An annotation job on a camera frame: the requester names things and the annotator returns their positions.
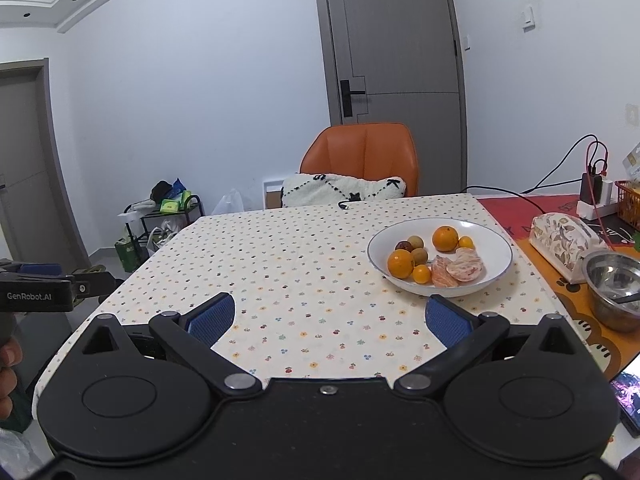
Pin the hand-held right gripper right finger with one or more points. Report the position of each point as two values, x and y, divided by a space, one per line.
447 320

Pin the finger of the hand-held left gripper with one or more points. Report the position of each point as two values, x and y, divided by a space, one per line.
35 268
92 284

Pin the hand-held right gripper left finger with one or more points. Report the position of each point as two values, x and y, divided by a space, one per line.
212 317

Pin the peeled grapefruit segment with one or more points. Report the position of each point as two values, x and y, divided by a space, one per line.
440 276

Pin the large yellow kumquat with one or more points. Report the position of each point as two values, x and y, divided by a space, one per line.
421 274

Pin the peeled pomelo segment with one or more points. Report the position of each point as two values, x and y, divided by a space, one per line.
466 266

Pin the orange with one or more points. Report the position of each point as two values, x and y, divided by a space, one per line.
400 264
445 238

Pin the white plate with blue rim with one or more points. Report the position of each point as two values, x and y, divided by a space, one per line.
492 255

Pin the small yellow kumquat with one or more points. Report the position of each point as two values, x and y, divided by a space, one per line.
466 242

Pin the dark red lychee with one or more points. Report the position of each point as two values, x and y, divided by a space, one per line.
402 246

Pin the person's left hand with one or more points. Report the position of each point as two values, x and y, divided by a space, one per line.
7 360

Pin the green box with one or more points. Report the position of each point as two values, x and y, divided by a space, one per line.
125 255

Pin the white shopping bag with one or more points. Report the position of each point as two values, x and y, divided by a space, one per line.
160 240

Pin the black metal rack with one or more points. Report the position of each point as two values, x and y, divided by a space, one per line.
150 217

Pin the plain grey door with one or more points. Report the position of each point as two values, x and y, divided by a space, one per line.
25 170

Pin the floral tablecloth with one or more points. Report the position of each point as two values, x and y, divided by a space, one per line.
300 270

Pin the green packets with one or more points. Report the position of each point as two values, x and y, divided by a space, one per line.
172 204

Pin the translucent plastic bag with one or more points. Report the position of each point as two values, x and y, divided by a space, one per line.
229 204

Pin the black bag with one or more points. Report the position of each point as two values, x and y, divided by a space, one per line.
160 190

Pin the red mat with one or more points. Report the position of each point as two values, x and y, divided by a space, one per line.
515 210

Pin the blue packet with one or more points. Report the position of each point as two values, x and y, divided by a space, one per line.
179 186

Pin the orange cat pattern mat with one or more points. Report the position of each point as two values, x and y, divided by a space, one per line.
580 320

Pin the white framed board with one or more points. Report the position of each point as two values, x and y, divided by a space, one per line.
271 194

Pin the floral tissue box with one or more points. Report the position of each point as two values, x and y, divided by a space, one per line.
565 240

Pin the steel bowl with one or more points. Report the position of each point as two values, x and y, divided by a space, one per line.
607 310

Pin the clear plastic bag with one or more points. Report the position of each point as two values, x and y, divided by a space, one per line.
17 455

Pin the white cushion with black pattern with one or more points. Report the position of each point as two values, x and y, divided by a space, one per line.
325 190

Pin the white power strip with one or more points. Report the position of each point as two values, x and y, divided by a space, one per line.
590 211

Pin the orange chair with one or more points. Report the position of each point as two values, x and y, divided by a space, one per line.
360 152

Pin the black charger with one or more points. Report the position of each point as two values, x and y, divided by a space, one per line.
590 187

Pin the smartphone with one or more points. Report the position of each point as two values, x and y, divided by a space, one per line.
630 395

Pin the white charger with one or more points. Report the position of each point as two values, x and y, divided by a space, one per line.
607 191

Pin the orange basket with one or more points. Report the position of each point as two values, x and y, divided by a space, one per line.
627 205

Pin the grey door with panel lines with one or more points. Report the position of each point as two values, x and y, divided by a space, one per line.
400 45

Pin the wall outlet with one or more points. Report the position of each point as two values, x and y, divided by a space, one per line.
633 116

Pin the white wall switch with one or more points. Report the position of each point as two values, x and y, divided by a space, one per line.
528 16

